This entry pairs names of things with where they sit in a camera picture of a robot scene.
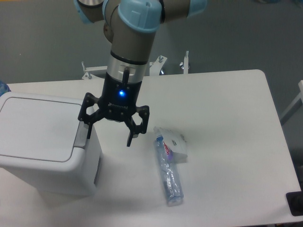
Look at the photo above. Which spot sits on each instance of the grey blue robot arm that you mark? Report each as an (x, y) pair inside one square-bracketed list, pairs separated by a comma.
[(130, 26)]

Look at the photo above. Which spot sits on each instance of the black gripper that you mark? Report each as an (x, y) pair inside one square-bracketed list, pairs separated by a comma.
[(120, 99)]

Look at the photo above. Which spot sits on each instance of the black table clamp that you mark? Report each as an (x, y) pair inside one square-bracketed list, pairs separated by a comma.
[(295, 203)]

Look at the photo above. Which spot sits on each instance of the white tissue packet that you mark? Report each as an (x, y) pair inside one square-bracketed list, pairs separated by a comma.
[(175, 145)]

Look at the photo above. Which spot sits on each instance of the blue patterned object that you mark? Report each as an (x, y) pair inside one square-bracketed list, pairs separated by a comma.
[(4, 88)]

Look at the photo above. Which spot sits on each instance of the white plastic trash can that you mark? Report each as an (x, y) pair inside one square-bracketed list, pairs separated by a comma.
[(43, 143)]

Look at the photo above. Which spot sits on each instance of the clear plastic water bottle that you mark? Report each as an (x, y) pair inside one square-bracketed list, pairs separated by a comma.
[(168, 170)]

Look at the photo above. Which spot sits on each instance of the white pedestal base frame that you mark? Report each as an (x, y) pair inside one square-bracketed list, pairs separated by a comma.
[(156, 68)]

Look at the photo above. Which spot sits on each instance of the white frame at right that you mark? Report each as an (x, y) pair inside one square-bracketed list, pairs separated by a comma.
[(294, 106)]

